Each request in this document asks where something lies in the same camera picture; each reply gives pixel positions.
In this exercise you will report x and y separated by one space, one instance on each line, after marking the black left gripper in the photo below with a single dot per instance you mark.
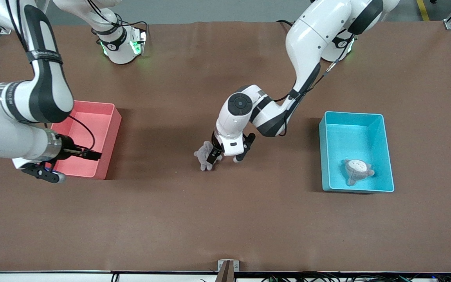
215 151

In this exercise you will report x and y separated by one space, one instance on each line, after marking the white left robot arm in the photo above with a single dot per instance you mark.
307 39

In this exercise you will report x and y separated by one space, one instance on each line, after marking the blue plastic box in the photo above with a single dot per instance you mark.
350 137

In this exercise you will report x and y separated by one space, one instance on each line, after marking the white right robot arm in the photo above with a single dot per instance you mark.
14 137

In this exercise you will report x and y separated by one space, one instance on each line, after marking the brown post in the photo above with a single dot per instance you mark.
225 274

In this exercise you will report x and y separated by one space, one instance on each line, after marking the grey plush toy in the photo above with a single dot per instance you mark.
202 154
356 172

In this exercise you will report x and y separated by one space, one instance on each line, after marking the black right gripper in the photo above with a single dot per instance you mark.
68 150

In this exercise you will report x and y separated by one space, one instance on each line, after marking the small metal bracket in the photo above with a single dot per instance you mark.
236 265

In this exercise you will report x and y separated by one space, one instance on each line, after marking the pink plastic box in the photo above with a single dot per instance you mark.
100 129

